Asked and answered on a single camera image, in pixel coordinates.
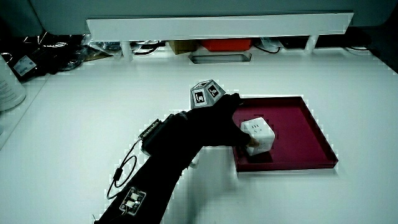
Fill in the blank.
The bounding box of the white cube socket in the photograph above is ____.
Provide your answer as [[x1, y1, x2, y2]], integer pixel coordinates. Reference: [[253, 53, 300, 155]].
[[239, 116, 276, 157]]

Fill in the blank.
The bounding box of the person's left hand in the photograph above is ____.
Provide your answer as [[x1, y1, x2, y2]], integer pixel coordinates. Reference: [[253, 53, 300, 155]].
[[185, 79, 260, 148]]

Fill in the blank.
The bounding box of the thin black cable loop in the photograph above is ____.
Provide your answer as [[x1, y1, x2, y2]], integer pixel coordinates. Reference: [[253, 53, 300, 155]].
[[106, 139, 142, 200]]

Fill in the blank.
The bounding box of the white desk riser shelf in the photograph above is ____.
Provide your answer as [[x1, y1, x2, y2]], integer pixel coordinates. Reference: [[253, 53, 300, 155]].
[[86, 11, 354, 60]]

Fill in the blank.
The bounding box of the white cylindrical container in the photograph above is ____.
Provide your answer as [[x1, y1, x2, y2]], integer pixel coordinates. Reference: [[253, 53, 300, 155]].
[[0, 54, 27, 113]]

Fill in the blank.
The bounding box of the small white sensor board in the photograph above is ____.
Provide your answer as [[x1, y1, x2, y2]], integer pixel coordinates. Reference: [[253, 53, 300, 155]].
[[119, 186, 147, 216]]

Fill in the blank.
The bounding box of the orange box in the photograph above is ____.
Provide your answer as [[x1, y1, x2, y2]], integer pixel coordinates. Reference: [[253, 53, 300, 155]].
[[200, 39, 252, 52]]

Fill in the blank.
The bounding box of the dark red square tray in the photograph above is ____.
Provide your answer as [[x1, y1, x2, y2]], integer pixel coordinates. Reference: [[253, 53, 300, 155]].
[[231, 95, 340, 173]]

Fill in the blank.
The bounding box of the person's left forearm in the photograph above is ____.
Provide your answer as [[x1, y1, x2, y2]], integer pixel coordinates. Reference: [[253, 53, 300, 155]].
[[94, 111, 206, 224]]

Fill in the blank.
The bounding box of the brown cardboard box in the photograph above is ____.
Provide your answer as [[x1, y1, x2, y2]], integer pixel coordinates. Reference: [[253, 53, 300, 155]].
[[169, 39, 200, 55]]

